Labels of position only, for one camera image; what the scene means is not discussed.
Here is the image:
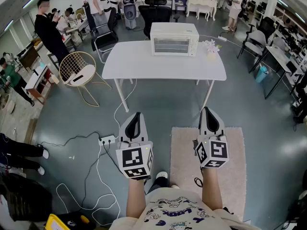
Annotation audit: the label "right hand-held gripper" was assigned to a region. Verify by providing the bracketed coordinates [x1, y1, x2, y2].
[193, 106, 230, 170]

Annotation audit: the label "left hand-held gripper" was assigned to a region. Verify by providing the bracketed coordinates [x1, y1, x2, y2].
[116, 112, 154, 180]

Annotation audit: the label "glass oven door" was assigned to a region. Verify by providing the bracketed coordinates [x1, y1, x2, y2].
[152, 35, 192, 56]

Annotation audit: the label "white oven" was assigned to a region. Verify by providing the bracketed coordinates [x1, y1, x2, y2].
[150, 22, 200, 57]

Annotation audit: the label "person's left forearm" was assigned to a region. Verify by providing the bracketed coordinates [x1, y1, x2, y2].
[126, 176, 147, 219]

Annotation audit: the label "person's right forearm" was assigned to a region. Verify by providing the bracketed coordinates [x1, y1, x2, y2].
[201, 167, 224, 211]

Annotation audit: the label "white table leg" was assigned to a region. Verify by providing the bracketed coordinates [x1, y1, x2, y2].
[200, 80, 215, 112]

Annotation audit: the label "pink rug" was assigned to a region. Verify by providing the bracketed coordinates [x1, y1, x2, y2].
[169, 126, 248, 221]

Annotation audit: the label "black trousers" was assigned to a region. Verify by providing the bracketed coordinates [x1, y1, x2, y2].
[146, 176, 170, 196]

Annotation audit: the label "teal bin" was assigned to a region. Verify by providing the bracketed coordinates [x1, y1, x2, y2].
[254, 65, 270, 84]

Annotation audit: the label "pink flowers in cream pot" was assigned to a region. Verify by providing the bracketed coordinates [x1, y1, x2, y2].
[201, 39, 223, 60]

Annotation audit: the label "white seat cushion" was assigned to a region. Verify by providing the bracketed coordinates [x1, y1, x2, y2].
[62, 64, 96, 86]

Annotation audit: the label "cream printed t-shirt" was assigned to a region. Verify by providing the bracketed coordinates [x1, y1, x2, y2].
[109, 187, 263, 230]

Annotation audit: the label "black cantilever chair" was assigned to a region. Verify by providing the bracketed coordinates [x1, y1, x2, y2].
[91, 7, 120, 64]

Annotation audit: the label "grey armchair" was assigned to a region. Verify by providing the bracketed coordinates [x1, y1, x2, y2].
[236, 17, 276, 74]

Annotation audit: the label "white black-legged desk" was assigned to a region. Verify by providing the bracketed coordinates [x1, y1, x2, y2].
[264, 46, 306, 100]

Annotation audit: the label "white side table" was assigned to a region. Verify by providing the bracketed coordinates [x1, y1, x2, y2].
[24, 65, 55, 105]

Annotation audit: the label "white robot machine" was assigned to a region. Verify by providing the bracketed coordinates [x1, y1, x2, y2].
[121, 0, 139, 30]

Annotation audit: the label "black mesh office chair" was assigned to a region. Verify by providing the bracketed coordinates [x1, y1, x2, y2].
[138, 0, 180, 40]

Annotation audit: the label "shelf rack of black devices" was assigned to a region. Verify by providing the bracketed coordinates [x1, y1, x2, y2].
[273, 6, 307, 69]

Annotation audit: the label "white ornate dressing table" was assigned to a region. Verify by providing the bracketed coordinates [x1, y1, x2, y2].
[186, 0, 218, 22]

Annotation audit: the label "yellow box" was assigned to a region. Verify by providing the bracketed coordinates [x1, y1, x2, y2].
[44, 213, 91, 230]

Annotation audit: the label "purple chair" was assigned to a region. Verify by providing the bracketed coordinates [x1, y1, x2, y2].
[174, 0, 189, 15]

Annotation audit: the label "black bag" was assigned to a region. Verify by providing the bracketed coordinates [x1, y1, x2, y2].
[0, 173, 53, 223]

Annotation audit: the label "white cable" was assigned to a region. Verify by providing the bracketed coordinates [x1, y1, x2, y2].
[113, 78, 138, 129]
[56, 144, 121, 226]

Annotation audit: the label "black cable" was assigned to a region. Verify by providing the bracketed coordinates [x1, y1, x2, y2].
[81, 144, 125, 210]
[37, 131, 101, 148]

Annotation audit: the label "gold wire chair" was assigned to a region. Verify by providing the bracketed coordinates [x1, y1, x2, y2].
[59, 51, 113, 107]

